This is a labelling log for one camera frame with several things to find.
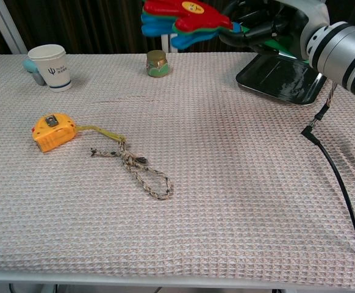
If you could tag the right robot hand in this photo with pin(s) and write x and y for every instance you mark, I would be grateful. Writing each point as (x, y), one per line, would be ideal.
(275, 27)

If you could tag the red hand clapper toy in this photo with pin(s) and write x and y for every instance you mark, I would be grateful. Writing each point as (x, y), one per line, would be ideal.
(189, 18)

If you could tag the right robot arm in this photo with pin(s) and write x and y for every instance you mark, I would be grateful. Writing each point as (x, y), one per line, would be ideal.
(342, 52)

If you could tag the black plastic tray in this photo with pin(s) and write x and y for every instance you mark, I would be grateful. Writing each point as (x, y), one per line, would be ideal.
(275, 79)

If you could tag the small jar gold lid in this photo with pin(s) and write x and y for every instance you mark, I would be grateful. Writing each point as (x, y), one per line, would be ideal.
(156, 62)

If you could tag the black pleated curtain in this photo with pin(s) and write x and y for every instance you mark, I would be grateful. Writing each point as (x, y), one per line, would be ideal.
(73, 24)

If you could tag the pink waffle weave tablecloth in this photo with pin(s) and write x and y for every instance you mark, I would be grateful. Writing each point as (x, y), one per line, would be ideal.
(195, 219)

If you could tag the white paper cup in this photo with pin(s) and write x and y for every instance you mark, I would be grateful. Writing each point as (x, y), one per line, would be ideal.
(54, 70)

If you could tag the yellow tape measure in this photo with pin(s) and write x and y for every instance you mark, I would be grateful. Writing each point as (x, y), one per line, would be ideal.
(54, 132)

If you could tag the white aluminium frame post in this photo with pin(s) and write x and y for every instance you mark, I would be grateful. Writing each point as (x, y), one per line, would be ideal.
(8, 27)
(165, 45)

